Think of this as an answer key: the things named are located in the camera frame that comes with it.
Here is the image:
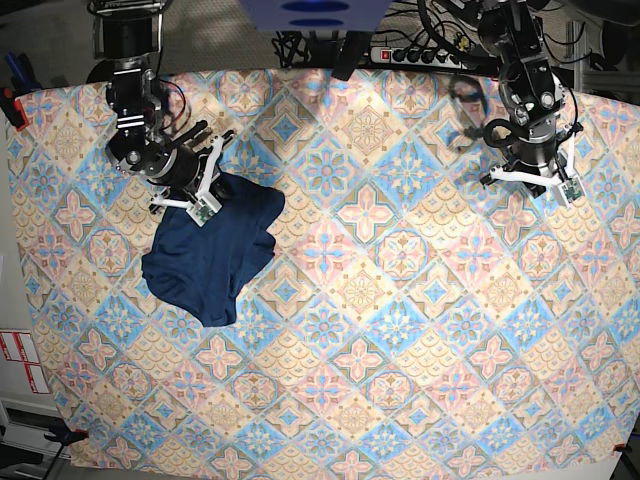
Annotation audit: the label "orange clamp lower right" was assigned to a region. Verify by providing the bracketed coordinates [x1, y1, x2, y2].
[613, 444, 633, 453]

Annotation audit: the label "blue long-sleeve shirt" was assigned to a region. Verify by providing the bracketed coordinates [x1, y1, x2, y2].
[141, 173, 285, 327]

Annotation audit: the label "red-white labels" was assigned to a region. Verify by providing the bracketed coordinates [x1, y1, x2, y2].
[1, 330, 50, 395]

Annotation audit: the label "red-black clamp upper left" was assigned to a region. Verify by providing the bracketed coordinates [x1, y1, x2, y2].
[0, 87, 28, 132]

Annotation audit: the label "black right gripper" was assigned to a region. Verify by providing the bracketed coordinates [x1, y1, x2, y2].
[149, 130, 235, 227]

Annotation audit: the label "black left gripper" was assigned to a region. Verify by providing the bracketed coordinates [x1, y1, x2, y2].
[480, 122, 584, 206]

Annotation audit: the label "white cabinet lower left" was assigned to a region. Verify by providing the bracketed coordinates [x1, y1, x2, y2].
[1, 398, 64, 457]

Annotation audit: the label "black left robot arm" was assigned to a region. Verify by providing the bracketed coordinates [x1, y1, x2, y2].
[417, 1, 585, 207]

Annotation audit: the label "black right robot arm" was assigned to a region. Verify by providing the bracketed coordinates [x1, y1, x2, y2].
[86, 1, 235, 226]

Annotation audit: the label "blue-black clamp lower left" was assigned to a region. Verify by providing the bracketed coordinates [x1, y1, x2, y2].
[44, 425, 89, 447]

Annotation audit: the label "blue-handled clamp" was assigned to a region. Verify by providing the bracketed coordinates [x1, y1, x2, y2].
[5, 52, 43, 95]

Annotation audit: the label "patterned tile tablecloth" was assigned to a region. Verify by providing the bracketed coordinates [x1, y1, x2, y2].
[7, 70, 639, 479]

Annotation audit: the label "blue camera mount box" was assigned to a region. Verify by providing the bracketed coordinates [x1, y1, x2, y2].
[240, 0, 391, 32]

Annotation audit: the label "white power strip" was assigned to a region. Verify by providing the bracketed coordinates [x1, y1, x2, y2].
[369, 46, 468, 70]

